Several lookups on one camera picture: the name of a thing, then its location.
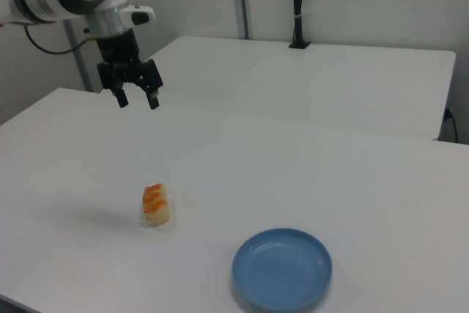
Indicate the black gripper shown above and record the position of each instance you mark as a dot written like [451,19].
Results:
[119,56]

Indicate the bread with orange topping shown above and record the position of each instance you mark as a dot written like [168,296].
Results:
[157,205]

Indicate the blue round plate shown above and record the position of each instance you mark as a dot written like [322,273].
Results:
[282,272]

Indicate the grey aluminium wall post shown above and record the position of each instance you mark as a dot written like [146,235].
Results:
[242,1]
[80,67]

